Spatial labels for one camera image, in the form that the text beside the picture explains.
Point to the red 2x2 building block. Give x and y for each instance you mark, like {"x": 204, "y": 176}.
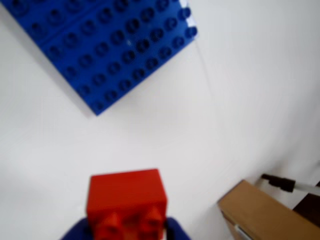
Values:
{"x": 125, "y": 195}

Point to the blue 8x8 studded baseplate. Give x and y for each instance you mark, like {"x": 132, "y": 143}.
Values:
{"x": 100, "y": 50}

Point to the brown cardboard box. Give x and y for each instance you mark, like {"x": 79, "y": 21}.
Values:
{"x": 262, "y": 215}

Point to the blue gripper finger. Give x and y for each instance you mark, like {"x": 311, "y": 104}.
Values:
{"x": 177, "y": 230}
{"x": 77, "y": 230}

